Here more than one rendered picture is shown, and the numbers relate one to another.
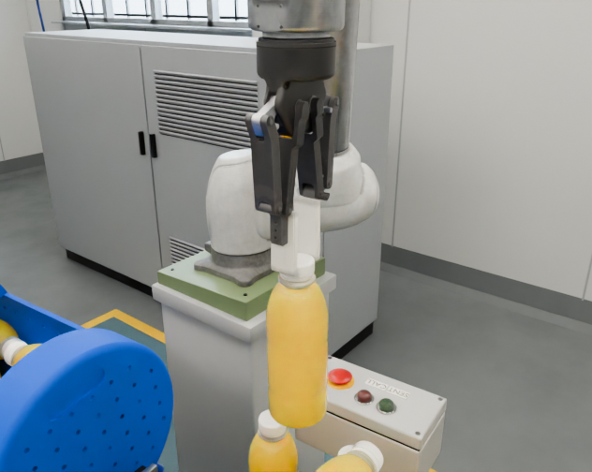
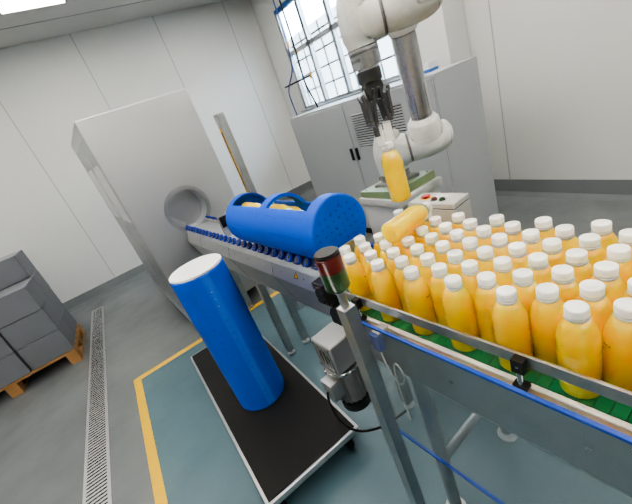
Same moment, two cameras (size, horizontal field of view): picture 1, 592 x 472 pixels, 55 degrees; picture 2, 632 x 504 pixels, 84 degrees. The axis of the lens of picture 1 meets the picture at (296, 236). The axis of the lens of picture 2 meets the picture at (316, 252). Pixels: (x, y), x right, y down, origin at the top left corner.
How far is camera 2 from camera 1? 0.68 m
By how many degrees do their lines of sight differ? 25
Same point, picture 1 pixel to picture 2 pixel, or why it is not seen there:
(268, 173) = (367, 113)
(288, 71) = (365, 80)
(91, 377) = (334, 204)
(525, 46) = (576, 23)
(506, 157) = (577, 100)
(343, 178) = (430, 127)
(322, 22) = (371, 62)
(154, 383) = (356, 209)
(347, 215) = (437, 144)
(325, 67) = (377, 75)
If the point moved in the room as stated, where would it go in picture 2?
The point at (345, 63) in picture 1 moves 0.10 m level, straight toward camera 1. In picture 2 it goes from (417, 74) to (414, 76)
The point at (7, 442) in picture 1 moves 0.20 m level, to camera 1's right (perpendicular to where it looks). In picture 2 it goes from (313, 220) to (364, 209)
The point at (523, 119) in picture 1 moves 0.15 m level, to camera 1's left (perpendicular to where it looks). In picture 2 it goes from (584, 71) to (561, 78)
